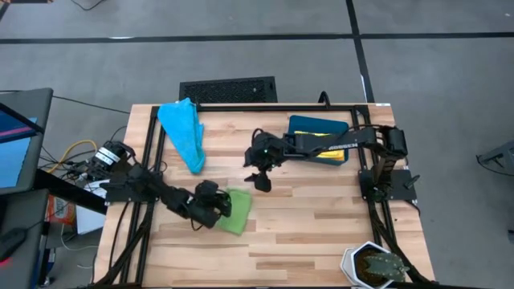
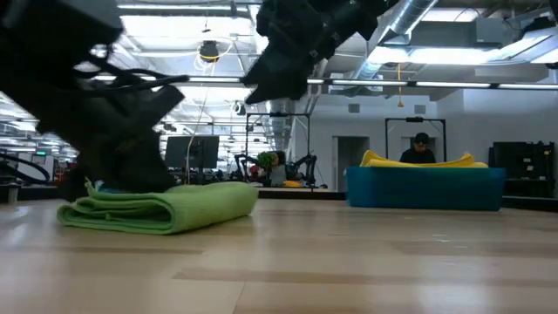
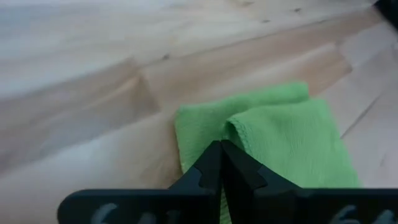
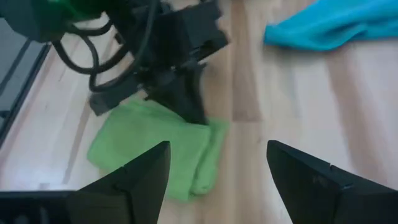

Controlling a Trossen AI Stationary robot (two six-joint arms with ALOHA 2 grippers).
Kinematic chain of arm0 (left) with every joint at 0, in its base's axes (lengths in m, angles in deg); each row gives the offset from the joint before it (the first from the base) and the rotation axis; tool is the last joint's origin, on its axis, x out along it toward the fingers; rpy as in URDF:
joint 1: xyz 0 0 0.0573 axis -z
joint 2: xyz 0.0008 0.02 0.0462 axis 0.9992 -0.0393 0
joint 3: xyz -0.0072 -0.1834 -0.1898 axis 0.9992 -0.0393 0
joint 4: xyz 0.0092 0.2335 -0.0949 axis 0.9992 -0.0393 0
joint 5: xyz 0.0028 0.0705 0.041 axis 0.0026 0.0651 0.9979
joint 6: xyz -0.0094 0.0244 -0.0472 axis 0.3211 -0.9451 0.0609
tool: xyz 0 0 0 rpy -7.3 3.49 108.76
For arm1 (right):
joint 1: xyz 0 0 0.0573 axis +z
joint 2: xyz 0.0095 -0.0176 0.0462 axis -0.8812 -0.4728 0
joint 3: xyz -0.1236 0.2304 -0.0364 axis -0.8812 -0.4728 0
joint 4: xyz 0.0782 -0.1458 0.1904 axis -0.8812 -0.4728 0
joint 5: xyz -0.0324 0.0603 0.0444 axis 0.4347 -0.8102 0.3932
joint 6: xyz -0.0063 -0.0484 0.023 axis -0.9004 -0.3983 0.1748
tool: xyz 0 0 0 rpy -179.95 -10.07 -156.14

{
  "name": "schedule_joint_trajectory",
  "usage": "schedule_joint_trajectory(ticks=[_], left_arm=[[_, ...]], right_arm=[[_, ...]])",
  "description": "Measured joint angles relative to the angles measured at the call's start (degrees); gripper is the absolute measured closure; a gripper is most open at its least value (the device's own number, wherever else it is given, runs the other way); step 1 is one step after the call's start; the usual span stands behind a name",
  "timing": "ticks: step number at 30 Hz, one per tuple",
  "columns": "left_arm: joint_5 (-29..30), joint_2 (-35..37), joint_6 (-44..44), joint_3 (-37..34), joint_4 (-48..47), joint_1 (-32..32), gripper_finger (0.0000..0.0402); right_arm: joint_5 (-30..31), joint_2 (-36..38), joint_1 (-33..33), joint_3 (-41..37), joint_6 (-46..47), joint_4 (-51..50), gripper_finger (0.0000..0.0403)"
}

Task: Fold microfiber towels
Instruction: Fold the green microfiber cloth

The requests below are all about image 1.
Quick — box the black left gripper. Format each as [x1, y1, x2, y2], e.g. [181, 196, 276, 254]
[185, 179, 233, 230]

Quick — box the orange cardboard box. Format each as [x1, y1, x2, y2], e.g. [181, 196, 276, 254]
[47, 195, 76, 226]

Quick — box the green cactus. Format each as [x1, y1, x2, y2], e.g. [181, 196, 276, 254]
[363, 251, 410, 283]

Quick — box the grey desk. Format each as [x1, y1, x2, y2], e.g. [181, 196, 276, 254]
[0, 188, 50, 289]

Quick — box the blue microfiber towel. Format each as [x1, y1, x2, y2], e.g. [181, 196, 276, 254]
[157, 97, 206, 174]

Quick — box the grey monitor with blue screen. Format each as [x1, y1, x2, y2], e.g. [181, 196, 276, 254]
[0, 88, 54, 197]

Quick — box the yellow microfiber towel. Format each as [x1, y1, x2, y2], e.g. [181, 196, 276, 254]
[295, 130, 346, 162]

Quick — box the black floor vent grille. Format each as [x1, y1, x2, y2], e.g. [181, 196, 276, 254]
[178, 75, 278, 104]

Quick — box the black aluminium table frame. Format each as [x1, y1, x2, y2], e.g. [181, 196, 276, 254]
[94, 103, 443, 289]

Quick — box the white hexagonal plant pot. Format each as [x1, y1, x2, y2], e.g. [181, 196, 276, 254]
[340, 240, 406, 289]

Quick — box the green microfiber towel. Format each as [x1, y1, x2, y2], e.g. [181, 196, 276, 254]
[215, 188, 253, 237]

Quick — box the yellow cable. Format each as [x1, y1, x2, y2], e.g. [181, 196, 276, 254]
[47, 139, 99, 174]

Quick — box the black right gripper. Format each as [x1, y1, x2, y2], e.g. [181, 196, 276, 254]
[243, 132, 288, 193]

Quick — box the white box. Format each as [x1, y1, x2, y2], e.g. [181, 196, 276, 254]
[75, 202, 106, 235]

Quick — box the teal plastic bin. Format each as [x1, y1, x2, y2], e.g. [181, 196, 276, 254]
[288, 115, 349, 166]

